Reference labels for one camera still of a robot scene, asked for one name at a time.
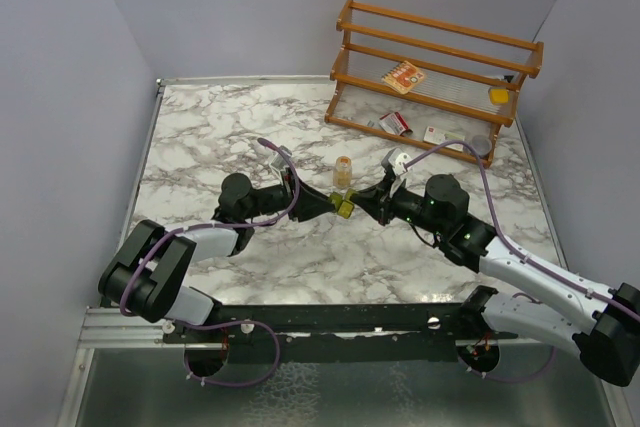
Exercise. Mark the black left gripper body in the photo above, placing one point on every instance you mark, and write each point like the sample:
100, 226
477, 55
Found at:
275, 198

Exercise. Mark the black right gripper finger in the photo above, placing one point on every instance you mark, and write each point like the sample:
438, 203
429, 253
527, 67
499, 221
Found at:
373, 193
377, 210

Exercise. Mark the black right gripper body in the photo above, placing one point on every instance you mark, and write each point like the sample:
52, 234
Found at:
403, 204

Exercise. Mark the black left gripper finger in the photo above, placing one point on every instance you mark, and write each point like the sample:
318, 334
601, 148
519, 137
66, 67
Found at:
307, 195
308, 211

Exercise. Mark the green pill organizer box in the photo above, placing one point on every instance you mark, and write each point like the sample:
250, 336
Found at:
343, 207

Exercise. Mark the clear pill bottle gold lid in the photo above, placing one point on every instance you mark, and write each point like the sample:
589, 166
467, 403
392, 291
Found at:
342, 172

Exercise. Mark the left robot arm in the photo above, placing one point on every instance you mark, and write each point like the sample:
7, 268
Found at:
145, 277

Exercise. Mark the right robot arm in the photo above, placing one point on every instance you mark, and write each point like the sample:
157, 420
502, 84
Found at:
593, 321

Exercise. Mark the red white medicine packet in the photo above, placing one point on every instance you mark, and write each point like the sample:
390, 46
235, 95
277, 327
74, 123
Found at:
395, 124

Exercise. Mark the white green medicine box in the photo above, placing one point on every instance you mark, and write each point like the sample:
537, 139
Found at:
436, 135

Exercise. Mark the grey round container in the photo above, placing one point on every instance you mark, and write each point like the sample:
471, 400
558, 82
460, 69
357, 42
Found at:
482, 145

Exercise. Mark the orange snack packet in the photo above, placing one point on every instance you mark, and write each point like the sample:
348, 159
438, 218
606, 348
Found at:
404, 77

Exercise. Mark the wooden shelf rack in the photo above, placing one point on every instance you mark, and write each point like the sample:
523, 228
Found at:
461, 64

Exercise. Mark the yellow lid container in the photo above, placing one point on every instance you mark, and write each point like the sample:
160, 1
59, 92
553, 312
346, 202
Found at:
498, 96

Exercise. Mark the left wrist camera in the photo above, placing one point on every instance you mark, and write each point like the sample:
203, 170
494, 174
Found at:
278, 163

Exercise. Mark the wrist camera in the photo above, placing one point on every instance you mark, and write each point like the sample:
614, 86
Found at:
396, 162
278, 163

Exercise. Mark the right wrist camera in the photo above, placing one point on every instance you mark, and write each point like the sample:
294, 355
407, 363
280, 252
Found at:
396, 162

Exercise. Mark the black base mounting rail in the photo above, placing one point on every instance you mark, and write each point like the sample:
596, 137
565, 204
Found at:
341, 333

